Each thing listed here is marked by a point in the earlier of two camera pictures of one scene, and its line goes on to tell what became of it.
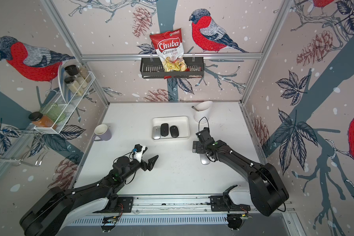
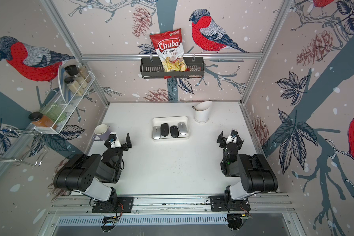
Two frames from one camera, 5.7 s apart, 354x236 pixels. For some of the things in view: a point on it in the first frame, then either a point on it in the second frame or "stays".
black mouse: [164, 129] stays
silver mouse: [156, 132] stays
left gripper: [150, 165] to [128, 141]
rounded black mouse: [174, 131] stays
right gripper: [196, 144] to [222, 140]
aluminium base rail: [184, 204] stays
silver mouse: [204, 159] to [183, 128]
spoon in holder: [192, 106] stays
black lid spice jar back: [73, 70] stays
